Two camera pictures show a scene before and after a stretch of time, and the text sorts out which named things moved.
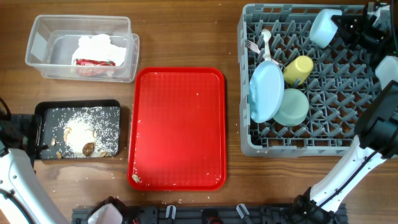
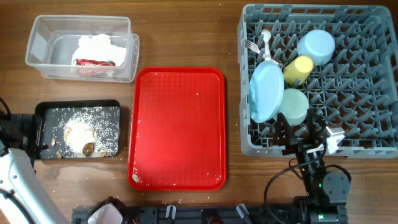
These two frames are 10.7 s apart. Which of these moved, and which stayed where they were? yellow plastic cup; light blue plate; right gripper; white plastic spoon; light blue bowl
Moved: light blue bowl; right gripper
Stayed: yellow plastic cup; light blue plate; white plastic spoon
